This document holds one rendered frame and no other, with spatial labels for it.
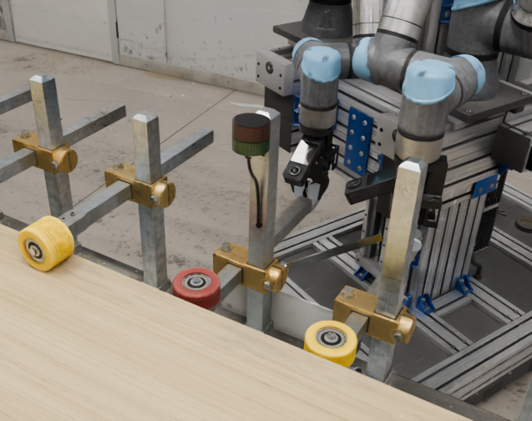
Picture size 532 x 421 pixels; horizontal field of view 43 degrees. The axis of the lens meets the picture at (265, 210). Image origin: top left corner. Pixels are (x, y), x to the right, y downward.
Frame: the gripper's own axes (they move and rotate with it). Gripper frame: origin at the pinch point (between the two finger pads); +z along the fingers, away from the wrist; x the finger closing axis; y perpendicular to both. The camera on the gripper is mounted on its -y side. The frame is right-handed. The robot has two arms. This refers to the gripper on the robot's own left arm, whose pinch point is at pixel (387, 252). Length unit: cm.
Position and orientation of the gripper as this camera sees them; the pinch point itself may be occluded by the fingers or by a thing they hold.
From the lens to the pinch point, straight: 123.8
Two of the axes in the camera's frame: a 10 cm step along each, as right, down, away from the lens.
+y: 9.9, 1.2, -1.2
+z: -0.3, 8.5, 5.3
